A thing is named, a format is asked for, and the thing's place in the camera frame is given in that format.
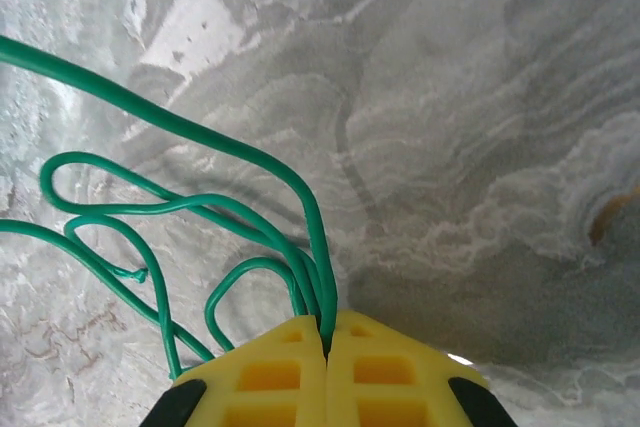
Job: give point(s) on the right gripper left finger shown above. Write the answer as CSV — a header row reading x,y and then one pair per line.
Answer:
x,y
280,372

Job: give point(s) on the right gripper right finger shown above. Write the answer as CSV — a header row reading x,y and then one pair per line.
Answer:
x,y
390,377

